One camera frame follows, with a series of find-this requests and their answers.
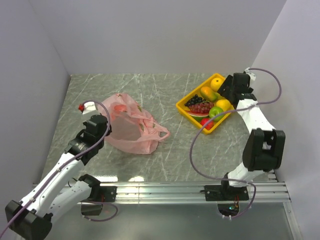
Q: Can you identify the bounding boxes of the pink plastic bag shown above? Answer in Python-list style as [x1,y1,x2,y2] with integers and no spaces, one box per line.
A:
[102,93,171,155]

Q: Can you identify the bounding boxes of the watermelon slice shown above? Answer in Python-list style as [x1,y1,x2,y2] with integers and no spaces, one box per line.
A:
[186,111,209,122]

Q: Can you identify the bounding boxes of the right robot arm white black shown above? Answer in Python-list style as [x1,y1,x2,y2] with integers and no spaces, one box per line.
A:
[217,72,286,200]

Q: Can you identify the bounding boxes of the aluminium rail frame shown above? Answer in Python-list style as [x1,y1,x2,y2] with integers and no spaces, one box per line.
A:
[14,74,305,240]

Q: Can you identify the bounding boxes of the dark purple grape bunch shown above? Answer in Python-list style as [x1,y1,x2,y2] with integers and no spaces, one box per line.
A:
[184,94,209,108]

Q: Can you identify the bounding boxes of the yellow pear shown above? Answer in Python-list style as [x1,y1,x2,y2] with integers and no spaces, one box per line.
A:
[215,99,232,112]

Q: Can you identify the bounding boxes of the yellow plastic tray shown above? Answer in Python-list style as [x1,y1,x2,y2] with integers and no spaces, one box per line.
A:
[176,73,234,129]

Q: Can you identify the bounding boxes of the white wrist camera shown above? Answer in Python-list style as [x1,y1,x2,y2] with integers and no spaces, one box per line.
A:
[78,101,97,116]
[244,67,257,81]

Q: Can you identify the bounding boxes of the yellow apple with stem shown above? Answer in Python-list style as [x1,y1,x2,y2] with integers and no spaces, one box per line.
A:
[210,77,225,92]

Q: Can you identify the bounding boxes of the yellow green mango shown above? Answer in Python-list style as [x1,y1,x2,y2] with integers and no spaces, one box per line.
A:
[200,86,218,102]

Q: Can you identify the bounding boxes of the red grape bunch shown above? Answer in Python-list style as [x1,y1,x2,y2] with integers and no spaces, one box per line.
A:
[189,102,215,113]

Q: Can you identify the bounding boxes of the red strawberry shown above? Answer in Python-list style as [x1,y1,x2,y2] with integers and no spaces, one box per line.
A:
[200,117,215,131]

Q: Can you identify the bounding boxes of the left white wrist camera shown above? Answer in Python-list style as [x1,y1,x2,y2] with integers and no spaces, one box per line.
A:
[78,101,97,116]

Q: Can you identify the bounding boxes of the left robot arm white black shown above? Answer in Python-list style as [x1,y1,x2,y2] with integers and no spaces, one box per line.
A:
[5,114,117,240]

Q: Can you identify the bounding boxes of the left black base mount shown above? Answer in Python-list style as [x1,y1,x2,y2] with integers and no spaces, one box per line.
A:
[80,185,117,217]

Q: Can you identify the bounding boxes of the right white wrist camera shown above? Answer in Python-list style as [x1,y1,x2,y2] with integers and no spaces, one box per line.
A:
[244,67,257,81]

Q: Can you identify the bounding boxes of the green apple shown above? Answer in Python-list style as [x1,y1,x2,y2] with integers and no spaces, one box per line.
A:
[209,106,224,122]

